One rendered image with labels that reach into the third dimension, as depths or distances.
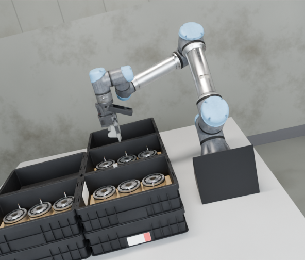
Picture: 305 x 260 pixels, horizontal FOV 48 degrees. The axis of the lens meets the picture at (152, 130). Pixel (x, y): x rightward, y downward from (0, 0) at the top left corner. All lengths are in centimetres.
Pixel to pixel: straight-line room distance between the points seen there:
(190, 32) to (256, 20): 182
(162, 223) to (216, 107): 52
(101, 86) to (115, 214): 58
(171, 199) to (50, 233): 48
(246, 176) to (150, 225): 47
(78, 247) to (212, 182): 61
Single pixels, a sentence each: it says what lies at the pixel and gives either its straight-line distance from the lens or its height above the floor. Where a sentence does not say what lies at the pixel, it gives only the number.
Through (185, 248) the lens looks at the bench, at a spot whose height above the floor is 70.
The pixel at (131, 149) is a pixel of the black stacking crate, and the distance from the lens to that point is 186.
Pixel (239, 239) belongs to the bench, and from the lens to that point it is 137.
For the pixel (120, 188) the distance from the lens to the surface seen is 154.
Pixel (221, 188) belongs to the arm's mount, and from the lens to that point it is 156.
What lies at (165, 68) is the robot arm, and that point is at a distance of 176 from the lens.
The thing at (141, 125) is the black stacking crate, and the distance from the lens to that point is 213.
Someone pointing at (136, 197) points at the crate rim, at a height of 92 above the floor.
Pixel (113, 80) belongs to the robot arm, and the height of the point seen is 129.
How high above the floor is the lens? 156
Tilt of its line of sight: 19 degrees down
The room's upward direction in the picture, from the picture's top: 14 degrees counter-clockwise
